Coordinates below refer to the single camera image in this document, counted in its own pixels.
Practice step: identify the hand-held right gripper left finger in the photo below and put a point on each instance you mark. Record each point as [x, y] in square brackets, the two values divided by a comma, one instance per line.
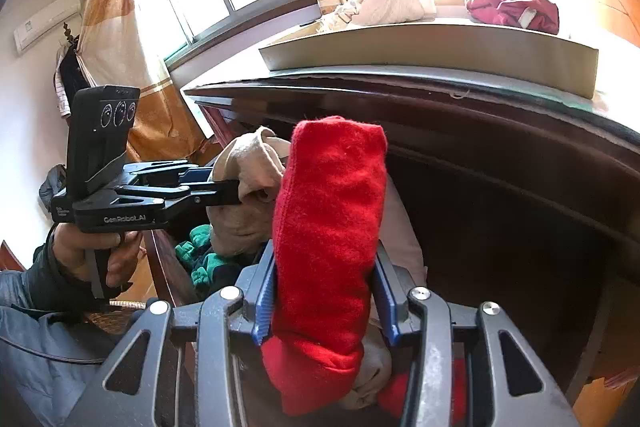
[261, 307]

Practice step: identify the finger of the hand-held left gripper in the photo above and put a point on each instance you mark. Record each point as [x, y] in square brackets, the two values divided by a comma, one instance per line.
[165, 169]
[210, 196]

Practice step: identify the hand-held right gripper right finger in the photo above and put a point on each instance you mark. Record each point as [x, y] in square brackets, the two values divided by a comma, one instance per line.
[392, 302]

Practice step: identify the tan underwear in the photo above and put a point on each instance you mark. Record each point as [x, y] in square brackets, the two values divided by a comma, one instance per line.
[240, 227]

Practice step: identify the green and navy underwear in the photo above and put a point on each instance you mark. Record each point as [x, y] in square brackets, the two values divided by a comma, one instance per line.
[200, 257]

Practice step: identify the pale lilac underwear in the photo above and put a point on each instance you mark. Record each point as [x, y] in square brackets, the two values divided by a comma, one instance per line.
[405, 237]

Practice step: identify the beige sock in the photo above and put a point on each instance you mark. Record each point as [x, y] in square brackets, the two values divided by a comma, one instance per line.
[370, 372]

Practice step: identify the red fleece underwear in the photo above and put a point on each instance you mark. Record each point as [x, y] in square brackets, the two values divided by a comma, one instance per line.
[325, 232]

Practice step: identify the shallow cardboard tray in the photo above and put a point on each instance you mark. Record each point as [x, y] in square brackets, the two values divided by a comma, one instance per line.
[450, 52]

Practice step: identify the cream underwear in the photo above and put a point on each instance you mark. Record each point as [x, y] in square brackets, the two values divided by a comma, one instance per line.
[385, 4]

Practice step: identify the maroon underwear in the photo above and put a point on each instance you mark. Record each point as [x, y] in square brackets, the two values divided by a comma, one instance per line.
[500, 4]

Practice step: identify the person's left forearm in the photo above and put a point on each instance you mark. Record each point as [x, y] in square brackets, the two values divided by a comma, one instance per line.
[45, 282]

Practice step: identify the person's left hand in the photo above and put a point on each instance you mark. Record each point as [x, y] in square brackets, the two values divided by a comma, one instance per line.
[125, 252]

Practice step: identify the grey bundle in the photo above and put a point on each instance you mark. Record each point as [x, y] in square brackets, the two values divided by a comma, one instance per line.
[52, 187]

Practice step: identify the clothes on coat rack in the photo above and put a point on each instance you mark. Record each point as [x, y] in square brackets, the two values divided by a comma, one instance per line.
[72, 77]

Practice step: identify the striped yellow curtain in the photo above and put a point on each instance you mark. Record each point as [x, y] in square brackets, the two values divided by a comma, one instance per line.
[115, 32]

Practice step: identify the white air conditioner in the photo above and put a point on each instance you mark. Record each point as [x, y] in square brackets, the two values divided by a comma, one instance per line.
[45, 24]

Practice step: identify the dark wooden desk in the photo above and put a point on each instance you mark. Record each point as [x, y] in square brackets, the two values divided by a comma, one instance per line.
[500, 207]

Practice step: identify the wicker basket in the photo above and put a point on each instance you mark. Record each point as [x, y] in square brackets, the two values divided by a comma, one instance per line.
[107, 322]

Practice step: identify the person's blue-grey jacket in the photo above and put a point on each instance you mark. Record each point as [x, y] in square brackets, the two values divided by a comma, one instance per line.
[40, 357]

